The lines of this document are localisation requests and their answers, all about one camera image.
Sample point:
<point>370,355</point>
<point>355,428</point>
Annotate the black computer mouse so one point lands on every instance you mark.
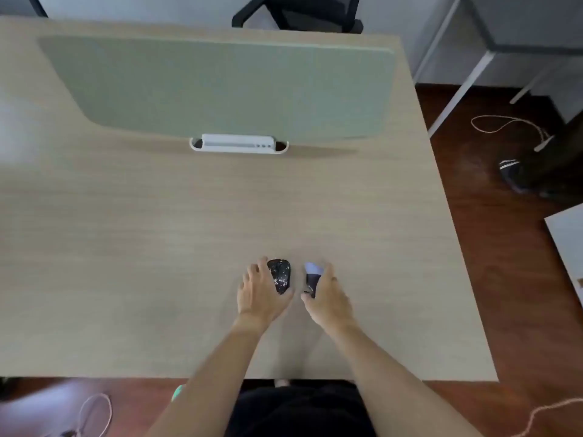
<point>280,275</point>

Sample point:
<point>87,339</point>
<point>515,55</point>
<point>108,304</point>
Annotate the white board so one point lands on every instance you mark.
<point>569,241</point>

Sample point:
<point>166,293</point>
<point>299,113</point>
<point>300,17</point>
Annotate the black framed mesh panel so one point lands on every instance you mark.
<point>36,4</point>

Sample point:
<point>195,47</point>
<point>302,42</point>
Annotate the green desk divider panel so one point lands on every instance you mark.
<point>218,86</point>

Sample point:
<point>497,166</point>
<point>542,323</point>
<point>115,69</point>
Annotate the black slipper with white stripes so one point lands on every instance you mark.
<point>510,170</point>

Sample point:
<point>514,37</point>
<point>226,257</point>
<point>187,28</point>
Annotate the person's right hand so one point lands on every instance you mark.
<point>330,304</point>

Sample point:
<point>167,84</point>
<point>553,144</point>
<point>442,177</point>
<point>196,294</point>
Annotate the grey table with white legs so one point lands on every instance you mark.
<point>524,22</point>

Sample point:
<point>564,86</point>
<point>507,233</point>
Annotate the person's right forearm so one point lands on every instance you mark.
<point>391,386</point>

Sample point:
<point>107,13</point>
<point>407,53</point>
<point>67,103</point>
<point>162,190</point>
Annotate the black mesh office chair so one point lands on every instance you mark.
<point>319,13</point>

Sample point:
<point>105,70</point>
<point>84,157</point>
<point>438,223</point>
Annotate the person's black shorts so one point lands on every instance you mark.
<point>300,414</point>

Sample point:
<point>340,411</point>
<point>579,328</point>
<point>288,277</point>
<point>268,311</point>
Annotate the white divider bracket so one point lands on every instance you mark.
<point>237,143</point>

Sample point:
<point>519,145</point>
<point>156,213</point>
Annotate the person's left hand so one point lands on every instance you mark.
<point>259,300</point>

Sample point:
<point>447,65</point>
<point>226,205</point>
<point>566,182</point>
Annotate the person's left forearm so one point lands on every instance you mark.
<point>205,386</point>

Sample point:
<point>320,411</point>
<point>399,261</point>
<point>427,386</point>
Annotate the teal bottle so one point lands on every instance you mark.
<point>177,394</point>

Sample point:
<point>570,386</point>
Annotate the black object on floor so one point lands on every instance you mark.
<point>7,389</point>

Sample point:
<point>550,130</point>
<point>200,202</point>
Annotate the black brush with white bristles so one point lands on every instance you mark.
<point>313,279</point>

